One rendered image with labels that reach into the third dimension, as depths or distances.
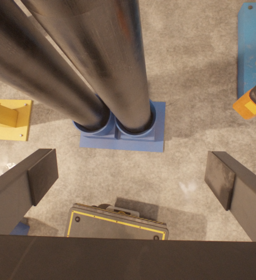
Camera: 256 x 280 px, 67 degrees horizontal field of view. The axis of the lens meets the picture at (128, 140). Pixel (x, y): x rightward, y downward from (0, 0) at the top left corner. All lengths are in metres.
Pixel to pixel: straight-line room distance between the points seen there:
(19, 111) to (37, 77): 1.44
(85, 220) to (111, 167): 0.50
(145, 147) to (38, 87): 1.11
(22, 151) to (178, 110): 1.49
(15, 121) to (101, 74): 1.66
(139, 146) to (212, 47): 1.08
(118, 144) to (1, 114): 1.04
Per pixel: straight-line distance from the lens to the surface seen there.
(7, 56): 0.64
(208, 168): 0.16
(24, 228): 2.03
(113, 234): 1.46
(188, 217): 1.74
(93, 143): 1.76
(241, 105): 0.63
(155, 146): 1.67
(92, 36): 0.41
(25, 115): 2.11
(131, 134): 1.33
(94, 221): 1.47
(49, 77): 0.77
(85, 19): 0.38
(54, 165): 0.16
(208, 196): 1.74
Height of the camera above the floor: 1.67
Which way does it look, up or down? 79 degrees down
